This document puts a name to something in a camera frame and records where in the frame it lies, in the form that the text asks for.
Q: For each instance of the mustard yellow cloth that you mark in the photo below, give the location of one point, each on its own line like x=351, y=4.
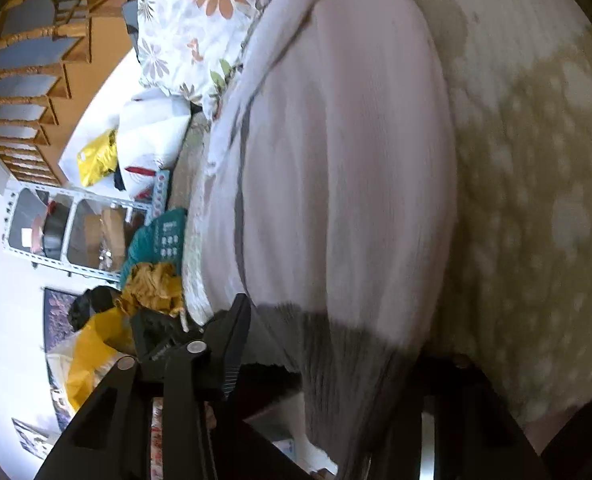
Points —
x=153, y=287

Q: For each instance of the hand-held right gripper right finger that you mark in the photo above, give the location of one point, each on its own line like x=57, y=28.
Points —
x=475, y=425

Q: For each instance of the white garment with grey hem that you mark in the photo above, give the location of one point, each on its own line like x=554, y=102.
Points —
x=346, y=160

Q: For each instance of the black cloth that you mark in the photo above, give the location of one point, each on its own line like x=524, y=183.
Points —
x=88, y=307

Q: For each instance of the quilted bed cover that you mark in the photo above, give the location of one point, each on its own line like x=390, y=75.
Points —
x=193, y=220

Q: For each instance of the yellow packet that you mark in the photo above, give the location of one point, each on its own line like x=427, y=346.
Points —
x=96, y=157

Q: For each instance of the white metal shelf rack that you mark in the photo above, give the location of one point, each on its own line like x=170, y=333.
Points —
x=71, y=230

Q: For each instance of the cardboard box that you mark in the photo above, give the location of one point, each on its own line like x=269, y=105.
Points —
x=112, y=237

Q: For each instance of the teal patterned cloth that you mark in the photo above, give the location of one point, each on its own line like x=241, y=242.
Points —
x=158, y=237

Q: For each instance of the black pot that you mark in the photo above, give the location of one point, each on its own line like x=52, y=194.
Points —
x=53, y=240

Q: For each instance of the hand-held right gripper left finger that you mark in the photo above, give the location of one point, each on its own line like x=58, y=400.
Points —
x=228, y=345

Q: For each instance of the purple patterned rug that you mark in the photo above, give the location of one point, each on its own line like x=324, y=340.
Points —
x=56, y=315

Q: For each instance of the wooden stair railing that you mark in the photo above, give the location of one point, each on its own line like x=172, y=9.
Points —
x=31, y=70

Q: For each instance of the beige spotted blanket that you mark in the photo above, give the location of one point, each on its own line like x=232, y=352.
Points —
x=525, y=185

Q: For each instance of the yellow plastic bag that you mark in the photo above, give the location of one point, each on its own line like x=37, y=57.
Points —
x=88, y=355

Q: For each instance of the floral pillow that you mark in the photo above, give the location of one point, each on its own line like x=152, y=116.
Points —
x=196, y=40

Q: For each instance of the white plastic bag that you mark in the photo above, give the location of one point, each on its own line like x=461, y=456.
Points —
x=151, y=135

